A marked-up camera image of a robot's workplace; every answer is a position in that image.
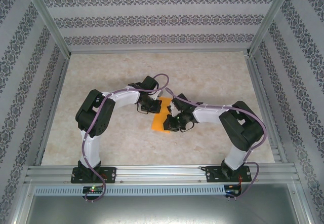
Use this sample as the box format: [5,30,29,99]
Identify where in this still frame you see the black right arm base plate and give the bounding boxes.
[205,165,253,183]

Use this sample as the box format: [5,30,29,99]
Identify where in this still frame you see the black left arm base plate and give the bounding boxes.
[70,167,117,184]

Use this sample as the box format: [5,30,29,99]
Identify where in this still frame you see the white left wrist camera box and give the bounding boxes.
[151,89,165,100]

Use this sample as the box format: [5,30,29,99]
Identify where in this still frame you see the small circuit board blue light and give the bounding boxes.
[225,184,243,197]

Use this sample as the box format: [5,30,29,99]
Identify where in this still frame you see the aluminium mounting rail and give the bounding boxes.
[24,164,302,184]

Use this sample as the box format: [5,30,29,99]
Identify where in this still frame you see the grey slotted cable duct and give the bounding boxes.
[34,184,244,196]

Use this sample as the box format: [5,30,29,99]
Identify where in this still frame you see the grey metal sheet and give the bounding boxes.
[15,180,313,224]

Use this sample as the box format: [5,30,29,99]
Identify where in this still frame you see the aluminium side rail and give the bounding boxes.
[34,56,71,166]
[244,54,288,163]

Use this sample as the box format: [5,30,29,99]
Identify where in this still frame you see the small circuit board green light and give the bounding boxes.
[82,185,105,194]

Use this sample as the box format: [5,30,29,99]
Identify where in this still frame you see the aluminium frame post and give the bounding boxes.
[21,0,72,59]
[246,0,296,57]

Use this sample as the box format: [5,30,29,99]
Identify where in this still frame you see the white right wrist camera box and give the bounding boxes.
[167,101,180,116]

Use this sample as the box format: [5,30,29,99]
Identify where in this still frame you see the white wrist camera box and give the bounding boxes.
[167,101,180,116]
[151,89,165,100]

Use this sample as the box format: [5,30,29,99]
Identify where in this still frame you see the orange paper sheet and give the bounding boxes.
[151,97,173,134]

